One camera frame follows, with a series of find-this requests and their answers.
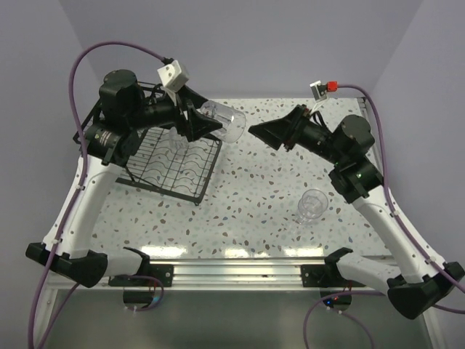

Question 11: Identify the purple cable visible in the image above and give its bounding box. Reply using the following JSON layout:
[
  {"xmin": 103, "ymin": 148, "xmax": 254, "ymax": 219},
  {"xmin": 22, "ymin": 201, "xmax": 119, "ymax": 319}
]
[
  {"xmin": 303, "ymin": 80, "xmax": 465, "ymax": 349},
  {"xmin": 31, "ymin": 42, "xmax": 171, "ymax": 349}
]

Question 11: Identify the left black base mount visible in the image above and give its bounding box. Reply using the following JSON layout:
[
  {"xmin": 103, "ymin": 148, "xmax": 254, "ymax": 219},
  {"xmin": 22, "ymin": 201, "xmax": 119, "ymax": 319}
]
[{"xmin": 108, "ymin": 264, "xmax": 174, "ymax": 287}]

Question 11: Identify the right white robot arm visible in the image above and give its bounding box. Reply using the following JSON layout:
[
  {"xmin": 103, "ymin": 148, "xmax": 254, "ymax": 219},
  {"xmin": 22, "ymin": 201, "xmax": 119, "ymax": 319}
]
[{"xmin": 248, "ymin": 105, "xmax": 464, "ymax": 319}]

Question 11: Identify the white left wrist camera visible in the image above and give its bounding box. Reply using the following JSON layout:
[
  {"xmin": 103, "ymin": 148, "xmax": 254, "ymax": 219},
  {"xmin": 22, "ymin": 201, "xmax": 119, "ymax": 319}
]
[{"xmin": 157, "ymin": 60, "xmax": 190, "ymax": 106}]

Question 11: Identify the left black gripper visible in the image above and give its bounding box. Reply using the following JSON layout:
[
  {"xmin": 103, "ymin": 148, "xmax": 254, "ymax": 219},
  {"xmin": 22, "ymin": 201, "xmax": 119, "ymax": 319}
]
[{"xmin": 126, "ymin": 82, "xmax": 222, "ymax": 140}]

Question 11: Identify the black wire dish rack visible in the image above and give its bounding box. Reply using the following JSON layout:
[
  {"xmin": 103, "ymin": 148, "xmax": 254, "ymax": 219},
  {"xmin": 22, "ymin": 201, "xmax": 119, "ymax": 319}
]
[{"xmin": 76, "ymin": 78, "xmax": 221, "ymax": 205}]

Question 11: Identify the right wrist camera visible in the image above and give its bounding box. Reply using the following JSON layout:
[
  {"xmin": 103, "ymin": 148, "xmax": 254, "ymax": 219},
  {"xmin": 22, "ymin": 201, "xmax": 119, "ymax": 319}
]
[{"xmin": 310, "ymin": 81, "xmax": 339, "ymax": 112}]

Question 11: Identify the clear plastic cup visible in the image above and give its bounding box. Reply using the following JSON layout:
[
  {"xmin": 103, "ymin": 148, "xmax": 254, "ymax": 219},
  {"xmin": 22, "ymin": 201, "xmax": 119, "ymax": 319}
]
[
  {"xmin": 198, "ymin": 100, "xmax": 246, "ymax": 143},
  {"xmin": 289, "ymin": 188, "xmax": 329, "ymax": 234},
  {"xmin": 168, "ymin": 127, "xmax": 189, "ymax": 154}
]

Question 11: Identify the aluminium mounting rail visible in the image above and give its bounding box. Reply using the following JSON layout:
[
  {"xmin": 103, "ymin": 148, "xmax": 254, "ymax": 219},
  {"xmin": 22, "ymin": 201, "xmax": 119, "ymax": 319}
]
[{"xmin": 46, "ymin": 258, "xmax": 428, "ymax": 290}]

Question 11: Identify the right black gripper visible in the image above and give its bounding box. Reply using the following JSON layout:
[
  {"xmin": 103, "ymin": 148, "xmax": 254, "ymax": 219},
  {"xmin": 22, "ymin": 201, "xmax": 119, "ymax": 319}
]
[{"xmin": 249, "ymin": 104, "xmax": 347, "ymax": 166}]

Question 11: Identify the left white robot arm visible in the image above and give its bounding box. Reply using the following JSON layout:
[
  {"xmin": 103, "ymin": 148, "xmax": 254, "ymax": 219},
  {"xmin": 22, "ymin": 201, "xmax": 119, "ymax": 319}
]
[{"xmin": 25, "ymin": 69, "xmax": 222, "ymax": 288}]

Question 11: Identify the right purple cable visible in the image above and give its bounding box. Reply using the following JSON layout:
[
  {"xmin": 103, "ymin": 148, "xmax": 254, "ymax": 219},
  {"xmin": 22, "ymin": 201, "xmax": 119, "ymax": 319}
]
[{"xmin": 303, "ymin": 80, "xmax": 465, "ymax": 349}]

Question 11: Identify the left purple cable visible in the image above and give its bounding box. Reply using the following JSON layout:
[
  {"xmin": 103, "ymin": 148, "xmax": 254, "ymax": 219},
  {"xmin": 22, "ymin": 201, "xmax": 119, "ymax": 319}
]
[{"xmin": 31, "ymin": 42, "xmax": 171, "ymax": 349}]

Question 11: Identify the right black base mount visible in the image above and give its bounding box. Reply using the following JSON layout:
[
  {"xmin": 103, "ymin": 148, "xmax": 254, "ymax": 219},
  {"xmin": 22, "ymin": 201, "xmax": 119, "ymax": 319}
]
[{"xmin": 300, "ymin": 264, "xmax": 365, "ymax": 288}]

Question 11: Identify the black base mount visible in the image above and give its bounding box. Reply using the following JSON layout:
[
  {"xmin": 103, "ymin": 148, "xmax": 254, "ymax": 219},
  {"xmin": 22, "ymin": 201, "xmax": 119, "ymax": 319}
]
[
  {"xmin": 108, "ymin": 264, "xmax": 174, "ymax": 287},
  {"xmin": 300, "ymin": 264, "xmax": 365, "ymax": 288}
]

